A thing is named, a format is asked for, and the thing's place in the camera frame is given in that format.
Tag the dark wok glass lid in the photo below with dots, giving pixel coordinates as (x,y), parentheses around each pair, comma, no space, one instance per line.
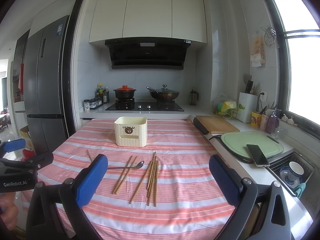
(163,94)

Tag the wooden cutting board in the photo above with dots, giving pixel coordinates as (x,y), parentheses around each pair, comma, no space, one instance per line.
(216,124)

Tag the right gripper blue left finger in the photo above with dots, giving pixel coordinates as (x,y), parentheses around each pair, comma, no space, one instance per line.
(88,180)

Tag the wooden chopstick four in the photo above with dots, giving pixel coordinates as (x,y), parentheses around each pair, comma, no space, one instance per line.
(143,177)

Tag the black casserole red lid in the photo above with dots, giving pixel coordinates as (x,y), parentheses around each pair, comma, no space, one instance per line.
(124,93)

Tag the grey double door refrigerator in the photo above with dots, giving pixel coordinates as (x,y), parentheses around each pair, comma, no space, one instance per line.
(42,87)

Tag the spice jar rack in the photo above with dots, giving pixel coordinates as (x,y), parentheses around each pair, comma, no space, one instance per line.
(92,104)

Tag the black range hood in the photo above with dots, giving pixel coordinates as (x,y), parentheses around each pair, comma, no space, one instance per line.
(148,52)

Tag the black gas cooktop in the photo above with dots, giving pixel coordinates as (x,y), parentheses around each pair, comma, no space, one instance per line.
(132,105)

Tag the black tray under board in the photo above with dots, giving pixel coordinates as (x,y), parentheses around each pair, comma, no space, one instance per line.
(200,126)

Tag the person's left hand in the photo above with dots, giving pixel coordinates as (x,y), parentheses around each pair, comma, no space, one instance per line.
(9,216)

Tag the wooden chopstick two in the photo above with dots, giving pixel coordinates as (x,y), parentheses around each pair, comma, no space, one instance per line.
(121,175)

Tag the green cutting board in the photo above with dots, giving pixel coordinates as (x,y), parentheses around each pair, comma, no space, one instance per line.
(236,143)

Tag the pink white striped tablecloth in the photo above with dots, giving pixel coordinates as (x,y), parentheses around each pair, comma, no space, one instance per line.
(163,190)

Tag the white knife block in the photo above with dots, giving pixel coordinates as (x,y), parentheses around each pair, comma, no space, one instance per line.
(246,104)

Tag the wooden chopstick seven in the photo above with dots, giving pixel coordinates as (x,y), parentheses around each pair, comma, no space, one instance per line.
(156,183)

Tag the glass french press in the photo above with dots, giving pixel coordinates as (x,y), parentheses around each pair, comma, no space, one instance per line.
(193,98)

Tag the metal spoon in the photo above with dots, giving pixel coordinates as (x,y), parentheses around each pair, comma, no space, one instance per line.
(137,166)

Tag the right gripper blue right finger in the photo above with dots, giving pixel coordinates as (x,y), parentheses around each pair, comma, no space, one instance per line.
(227,180)

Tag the white upper cabinets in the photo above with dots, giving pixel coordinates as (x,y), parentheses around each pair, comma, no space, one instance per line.
(182,19)

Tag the sauce bottles group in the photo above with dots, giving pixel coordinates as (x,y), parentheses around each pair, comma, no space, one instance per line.
(102,92)

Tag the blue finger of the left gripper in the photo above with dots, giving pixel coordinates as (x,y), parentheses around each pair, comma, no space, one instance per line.
(11,146)

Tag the yellow utensil cup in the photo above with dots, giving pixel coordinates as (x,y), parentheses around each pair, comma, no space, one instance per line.
(255,119)

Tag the cream ribbed utensil holder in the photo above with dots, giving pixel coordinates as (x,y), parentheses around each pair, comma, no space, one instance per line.
(131,131)

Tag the black smartphone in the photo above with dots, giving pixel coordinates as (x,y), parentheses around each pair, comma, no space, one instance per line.
(258,156)

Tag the wooden chopstick three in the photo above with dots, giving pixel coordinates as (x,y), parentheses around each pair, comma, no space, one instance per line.
(129,169)

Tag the wooden chopstick six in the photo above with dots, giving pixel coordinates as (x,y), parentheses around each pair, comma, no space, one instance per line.
(151,185)

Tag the wooden chopstick five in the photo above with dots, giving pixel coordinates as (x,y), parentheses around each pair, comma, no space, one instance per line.
(151,170)

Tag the plastic bag with sponges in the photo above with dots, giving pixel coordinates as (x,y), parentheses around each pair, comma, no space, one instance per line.
(224,106)

